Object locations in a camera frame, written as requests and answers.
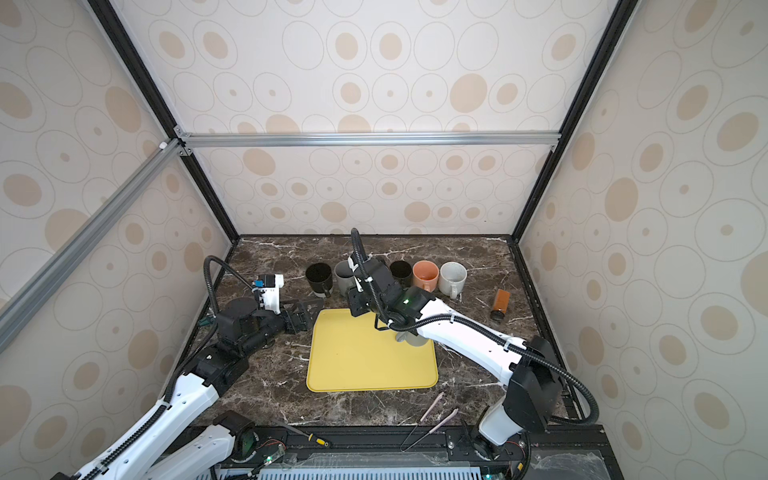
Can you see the pink tweezers left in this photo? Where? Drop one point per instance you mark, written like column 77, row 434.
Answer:
column 424, row 416

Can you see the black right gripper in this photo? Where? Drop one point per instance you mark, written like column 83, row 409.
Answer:
column 355, row 308

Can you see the tall grey mug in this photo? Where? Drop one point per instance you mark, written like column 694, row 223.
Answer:
column 344, row 277

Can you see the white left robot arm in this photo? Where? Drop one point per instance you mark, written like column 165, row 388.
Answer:
column 196, row 384

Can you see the left aluminium frame bar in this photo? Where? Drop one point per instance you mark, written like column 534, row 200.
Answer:
column 17, row 313

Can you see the yellow black screwdriver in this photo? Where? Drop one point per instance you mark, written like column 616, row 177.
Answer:
column 311, row 437

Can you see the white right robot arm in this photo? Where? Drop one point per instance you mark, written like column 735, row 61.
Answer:
column 527, row 369

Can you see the black mug white bottom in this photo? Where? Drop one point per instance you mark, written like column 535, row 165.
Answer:
column 320, row 278

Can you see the pink cream mug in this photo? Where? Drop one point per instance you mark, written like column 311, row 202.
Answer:
column 425, row 275

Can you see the horizontal aluminium frame bar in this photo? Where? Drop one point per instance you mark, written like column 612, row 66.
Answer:
column 371, row 139

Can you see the yellow plastic tray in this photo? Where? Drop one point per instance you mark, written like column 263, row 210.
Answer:
column 348, row 354

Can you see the white speckled mug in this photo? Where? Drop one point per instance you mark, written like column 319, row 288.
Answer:
column 452, row 278

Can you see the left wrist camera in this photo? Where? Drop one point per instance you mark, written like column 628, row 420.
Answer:
column 266, row 289

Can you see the grey mug back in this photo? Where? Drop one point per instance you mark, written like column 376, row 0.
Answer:
column 411, row 339

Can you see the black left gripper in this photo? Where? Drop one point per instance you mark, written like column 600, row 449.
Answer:
column 295, row 326

